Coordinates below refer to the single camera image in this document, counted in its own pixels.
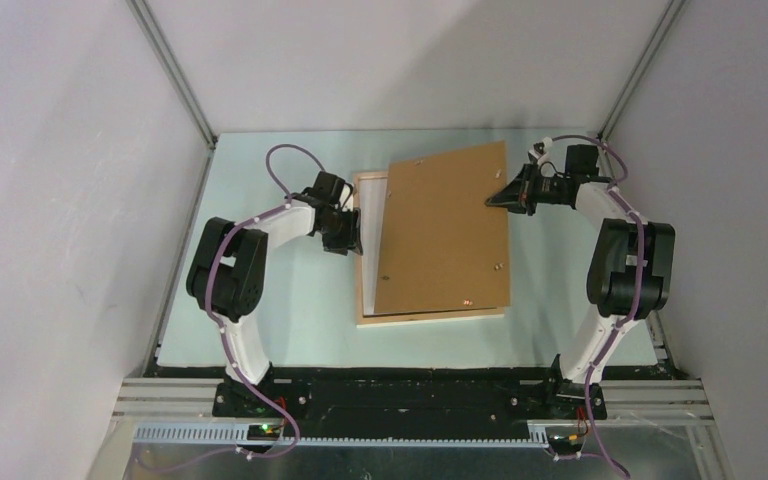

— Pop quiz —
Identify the light wooden picture frame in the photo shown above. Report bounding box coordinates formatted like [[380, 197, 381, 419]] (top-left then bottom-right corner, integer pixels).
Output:
[[354, 172, 507, 328]]

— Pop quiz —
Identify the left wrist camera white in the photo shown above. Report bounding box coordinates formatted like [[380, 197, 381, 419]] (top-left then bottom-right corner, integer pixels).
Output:
[[339, 183, 355, 211]]

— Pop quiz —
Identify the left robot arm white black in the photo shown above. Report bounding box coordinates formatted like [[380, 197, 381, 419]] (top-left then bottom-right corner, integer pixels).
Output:
[[185, 172, 363, 417]]

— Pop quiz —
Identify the brown backing board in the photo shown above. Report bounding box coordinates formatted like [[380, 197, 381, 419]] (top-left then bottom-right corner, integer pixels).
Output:
[[374, 141, 511, 314]]

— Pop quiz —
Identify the printed photo with white border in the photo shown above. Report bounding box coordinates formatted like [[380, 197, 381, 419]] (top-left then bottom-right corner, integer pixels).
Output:
[[357, 172, 388, 318]]

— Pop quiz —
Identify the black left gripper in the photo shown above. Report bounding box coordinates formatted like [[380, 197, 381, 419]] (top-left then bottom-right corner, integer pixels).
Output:
[[317, 206, 362, 256]]

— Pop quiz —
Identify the right aluminium corner rail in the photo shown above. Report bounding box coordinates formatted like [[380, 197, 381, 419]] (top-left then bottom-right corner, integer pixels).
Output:
[[597, 0, 688, 140]]

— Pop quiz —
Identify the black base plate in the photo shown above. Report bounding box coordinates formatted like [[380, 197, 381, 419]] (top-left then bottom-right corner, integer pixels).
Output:
[[212, 367, 607, 441]]

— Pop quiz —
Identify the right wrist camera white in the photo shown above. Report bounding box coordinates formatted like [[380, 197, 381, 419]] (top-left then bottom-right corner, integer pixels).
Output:
[[528, 137, 553, 165]]

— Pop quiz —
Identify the left aluminium corner rail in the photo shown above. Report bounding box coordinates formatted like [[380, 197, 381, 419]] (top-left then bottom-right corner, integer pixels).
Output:
[[126, 0, 218, 150]]

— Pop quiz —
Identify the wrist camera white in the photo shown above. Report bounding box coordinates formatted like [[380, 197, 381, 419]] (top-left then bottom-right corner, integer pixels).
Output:
[[528, 137, 553, 165], [339, 183, 355, 211]]

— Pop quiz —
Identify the aluminium corner rail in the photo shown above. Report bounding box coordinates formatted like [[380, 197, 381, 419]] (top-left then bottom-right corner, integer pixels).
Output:
[[126, 0, 218, 150], [597, 0, 688, 140]]

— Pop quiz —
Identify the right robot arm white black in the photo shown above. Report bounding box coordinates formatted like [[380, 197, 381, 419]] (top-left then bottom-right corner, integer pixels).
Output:
[[485, 135, 676, 418]]

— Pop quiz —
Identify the front aluminium rail frame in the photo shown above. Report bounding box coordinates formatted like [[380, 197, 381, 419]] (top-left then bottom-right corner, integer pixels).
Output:
[[89, 379, 734, 479]]

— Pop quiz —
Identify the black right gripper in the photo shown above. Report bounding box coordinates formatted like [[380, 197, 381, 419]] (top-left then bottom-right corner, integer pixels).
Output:
[[485, 161, 567, 216]]

